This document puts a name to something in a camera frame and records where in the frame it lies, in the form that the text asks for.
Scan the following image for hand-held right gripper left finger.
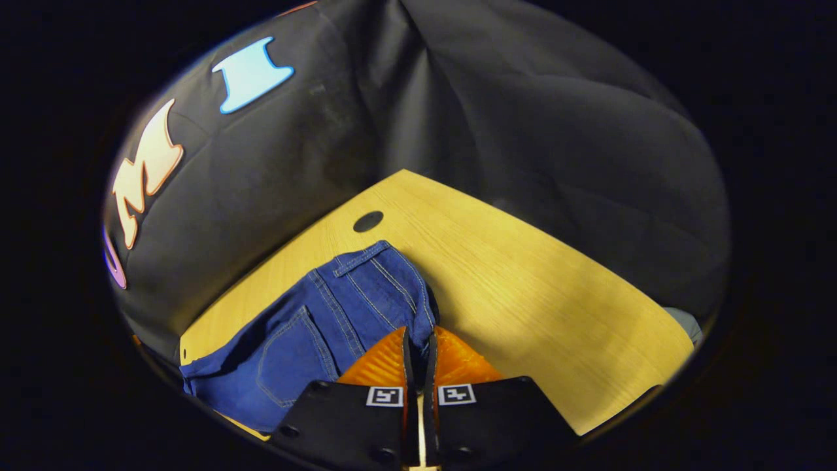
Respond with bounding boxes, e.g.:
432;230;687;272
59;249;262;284
268;326;417;468

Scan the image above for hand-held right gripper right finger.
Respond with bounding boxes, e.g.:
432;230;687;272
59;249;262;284
424;326;580;468

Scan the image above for blue denim jeans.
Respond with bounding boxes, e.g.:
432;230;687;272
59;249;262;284
180;240;440;434

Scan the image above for black backdrop cloth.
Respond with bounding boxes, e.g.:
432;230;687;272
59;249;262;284
101;0;731;367

